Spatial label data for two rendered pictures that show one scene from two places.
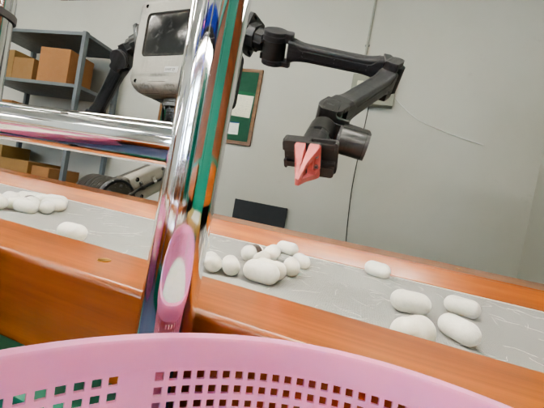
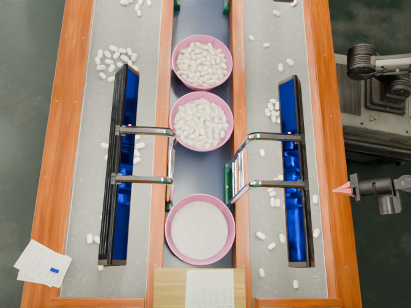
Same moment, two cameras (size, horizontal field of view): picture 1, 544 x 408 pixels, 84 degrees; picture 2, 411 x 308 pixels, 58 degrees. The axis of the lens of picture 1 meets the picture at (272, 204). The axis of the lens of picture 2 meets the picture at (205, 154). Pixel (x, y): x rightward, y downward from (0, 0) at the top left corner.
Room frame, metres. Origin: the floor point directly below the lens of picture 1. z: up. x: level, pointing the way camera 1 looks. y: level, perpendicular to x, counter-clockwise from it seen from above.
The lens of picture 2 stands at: (-0.19, -0.13, 2.18)
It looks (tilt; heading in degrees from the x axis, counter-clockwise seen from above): 71 degrees down; 54
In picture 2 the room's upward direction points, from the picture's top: 20 degrees clockwise
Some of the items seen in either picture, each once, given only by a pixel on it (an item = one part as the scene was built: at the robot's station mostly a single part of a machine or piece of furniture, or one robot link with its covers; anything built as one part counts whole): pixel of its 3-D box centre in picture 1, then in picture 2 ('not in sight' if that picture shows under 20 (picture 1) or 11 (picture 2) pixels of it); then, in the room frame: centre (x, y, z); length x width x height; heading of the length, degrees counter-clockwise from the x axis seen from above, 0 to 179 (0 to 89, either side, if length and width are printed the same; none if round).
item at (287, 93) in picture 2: not in sight; (297, 165); (0.30, 0.06, 1.08); 0.62 x 0.08 x 0.07; 73
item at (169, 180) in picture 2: not in sight; (148, 173); (-0.15, 0.20, 0.90); 0.20 x 0.19 x 0.45; 73
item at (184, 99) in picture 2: not in sight; (200, 124); (0.11, 0.40, 0.72); 0.27 x 0.27 x 0.10
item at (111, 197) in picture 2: not in sight; (119, 159); (-0.23, 0.22, 1.08); 0.62 x 0.08 x 0.07; 73
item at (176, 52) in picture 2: not in sight; (201, 66); (0.20, 0.66, 0.72); 0.27 x 0.27 x 0.10
